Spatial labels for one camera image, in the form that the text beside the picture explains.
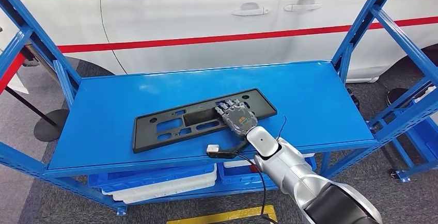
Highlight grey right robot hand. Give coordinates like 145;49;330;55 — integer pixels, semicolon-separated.
214;99;259;138

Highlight black plastic frame part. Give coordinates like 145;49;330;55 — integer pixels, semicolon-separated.
132;88;278;154

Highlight blue metal shelf rack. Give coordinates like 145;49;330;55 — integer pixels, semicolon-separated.
0;0;438;216
368;77;438;184

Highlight white plastic bin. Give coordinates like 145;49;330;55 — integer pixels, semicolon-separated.
223;153;316;169
101;172;218;198
111;181;218;205

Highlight blue plastic bin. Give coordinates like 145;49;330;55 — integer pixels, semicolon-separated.
87;163;217;194
217;157;317;186

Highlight white car with red stripe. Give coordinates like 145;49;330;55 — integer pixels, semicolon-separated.
0;0;438;84

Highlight black round floor base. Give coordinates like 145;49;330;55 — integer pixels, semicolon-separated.
386;88;415;109

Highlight black stanchion with round base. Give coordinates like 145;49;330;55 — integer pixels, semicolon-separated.
4;86;71;143

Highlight red barrier belt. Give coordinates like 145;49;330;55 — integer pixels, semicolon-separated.
0;53;27;95

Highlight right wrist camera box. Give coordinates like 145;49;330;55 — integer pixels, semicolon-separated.
206;140;251;159

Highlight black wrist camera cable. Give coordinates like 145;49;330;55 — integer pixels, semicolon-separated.
235;152;278;224

